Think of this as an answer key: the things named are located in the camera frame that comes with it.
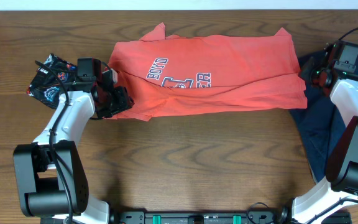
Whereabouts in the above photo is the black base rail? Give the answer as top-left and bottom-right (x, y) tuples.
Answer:
(108, 208), (279, 224)

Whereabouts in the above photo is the black printed folded shirt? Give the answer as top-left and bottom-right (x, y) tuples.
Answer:
(26, 54), (78, 109)

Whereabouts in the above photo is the navy blue garment pile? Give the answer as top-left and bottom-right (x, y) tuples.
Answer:
(290, 51), (358, 184)

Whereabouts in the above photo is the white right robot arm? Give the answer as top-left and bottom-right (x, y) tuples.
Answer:
(281, 57), (358, 223)

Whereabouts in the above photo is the orange soccer t-shirt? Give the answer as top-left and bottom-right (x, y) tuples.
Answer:
(108, 24), (307, 121)

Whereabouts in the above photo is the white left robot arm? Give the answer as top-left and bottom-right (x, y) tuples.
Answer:
(13, 87), (111, 223)

